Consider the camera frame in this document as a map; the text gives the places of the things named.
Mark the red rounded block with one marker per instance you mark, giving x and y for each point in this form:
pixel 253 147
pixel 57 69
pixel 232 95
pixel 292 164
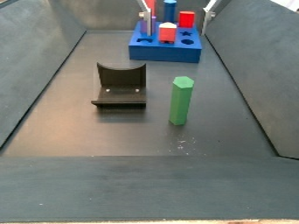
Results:
pixel 185 19

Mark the blue shape sorter board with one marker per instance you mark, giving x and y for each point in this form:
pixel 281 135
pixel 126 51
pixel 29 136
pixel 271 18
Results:
pixel 146 48

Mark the black curved holder stand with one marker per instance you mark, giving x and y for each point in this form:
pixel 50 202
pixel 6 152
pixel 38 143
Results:
pixel 121 87

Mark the short red white-topped block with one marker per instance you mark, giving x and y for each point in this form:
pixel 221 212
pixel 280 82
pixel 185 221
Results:
pixel 166 32

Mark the blue cylinder block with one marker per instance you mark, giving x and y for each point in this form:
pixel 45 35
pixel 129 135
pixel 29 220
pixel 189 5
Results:
pixel 168 10

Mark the tall red rectangular block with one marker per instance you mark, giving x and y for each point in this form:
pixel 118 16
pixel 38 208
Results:
pixel 150 5

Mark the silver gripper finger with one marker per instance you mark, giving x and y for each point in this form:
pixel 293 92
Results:
pixel 206 14
pixel 145 15

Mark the green hexagon block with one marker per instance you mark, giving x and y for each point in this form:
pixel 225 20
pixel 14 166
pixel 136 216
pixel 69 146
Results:
pixel 181 95

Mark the purple block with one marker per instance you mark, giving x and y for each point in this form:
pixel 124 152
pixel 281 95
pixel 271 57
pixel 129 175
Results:
pixel 142 25

